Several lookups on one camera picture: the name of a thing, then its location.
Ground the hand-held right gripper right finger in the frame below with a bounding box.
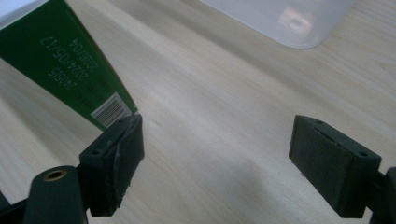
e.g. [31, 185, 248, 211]
[288, 114, 383, 219]

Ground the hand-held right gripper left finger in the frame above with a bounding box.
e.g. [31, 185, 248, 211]
[77, 113, 146, 217]

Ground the green cardboard box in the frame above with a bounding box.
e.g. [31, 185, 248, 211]
[0, 0, 138, 132]

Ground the translucent plastic container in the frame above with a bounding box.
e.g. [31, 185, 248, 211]
[199, 0, 356, 49]

